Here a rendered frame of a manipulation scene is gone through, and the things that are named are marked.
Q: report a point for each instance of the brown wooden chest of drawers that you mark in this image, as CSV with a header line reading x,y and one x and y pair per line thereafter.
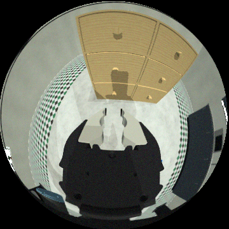
x,y
147,56

